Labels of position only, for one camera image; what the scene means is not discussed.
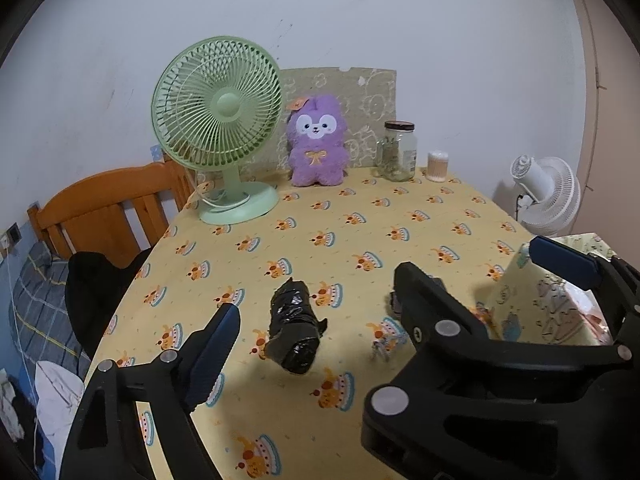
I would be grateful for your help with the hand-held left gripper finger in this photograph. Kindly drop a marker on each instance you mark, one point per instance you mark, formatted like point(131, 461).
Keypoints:
point(212, 360)

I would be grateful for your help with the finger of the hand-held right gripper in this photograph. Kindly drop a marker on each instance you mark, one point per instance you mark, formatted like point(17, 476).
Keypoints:
point(565, 260)
point(430, 305)

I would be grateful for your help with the black roll of bags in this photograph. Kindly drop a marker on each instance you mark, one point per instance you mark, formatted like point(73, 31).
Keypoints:
point(295, 325)

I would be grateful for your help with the white standing fan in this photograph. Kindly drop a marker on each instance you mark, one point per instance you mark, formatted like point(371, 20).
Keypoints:
point(555, 195)

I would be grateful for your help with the black garment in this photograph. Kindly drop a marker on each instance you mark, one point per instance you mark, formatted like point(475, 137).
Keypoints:
point(95, 290)

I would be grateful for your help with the cotton swab container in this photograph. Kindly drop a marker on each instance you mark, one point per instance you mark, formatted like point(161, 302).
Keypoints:
point(437, 167)

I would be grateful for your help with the glass jar with dark lid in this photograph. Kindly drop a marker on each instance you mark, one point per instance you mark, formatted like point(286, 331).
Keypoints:
point(397, 155)

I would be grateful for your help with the white cloth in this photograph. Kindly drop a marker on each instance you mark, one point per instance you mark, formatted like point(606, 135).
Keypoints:
point(60, 400)

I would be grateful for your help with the blue plaid bedding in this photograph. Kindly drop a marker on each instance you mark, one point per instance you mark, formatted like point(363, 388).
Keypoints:
point(40, 310)

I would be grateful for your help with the purple plush bunny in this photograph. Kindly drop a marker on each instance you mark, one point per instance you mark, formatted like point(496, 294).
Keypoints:
point(317, 160)

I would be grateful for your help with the beige cartoon print mat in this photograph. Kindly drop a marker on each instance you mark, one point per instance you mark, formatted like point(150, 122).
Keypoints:
point(370, 90)

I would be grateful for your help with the green desk fan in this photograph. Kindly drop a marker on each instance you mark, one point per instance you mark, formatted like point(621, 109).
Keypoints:
point(222, 105)

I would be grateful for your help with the blue wall sticker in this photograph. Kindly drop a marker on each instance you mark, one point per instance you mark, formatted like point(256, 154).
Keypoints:
point(156, 152)

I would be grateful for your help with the wall power socket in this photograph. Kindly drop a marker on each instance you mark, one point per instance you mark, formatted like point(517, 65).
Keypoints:
point(12, 237)

